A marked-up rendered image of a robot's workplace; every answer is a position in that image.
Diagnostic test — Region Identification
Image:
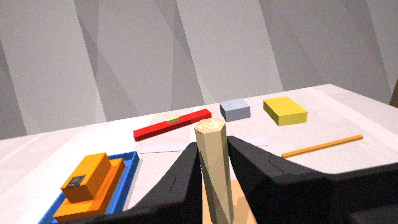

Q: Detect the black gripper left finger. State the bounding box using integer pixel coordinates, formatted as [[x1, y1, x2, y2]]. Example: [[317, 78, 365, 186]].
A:
[[52, 142, 203, 224]]

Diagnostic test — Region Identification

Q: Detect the tan hexagonal rod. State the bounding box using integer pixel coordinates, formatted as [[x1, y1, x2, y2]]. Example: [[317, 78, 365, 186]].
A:
[[194, 118, 234, 224]]

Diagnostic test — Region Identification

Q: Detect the grey block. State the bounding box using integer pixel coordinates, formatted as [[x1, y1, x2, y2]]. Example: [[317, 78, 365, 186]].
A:
[[219, 98, 251, 123]]

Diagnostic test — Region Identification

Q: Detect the yellow rectangular block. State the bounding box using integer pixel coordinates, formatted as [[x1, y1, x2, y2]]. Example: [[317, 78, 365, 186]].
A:
[[263, 96, 308, 126]]

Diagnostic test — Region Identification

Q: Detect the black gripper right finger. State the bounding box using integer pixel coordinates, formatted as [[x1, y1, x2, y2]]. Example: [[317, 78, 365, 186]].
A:
[[227, 135, 398, 224]]

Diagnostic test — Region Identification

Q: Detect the orange thin rod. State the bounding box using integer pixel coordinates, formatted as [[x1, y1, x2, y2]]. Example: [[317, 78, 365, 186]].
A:
[[281, 135, 363, 159]]

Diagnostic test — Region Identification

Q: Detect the red spirit level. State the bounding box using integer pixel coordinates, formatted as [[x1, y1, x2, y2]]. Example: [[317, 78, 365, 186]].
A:
[[133, 109, 212, 142]]

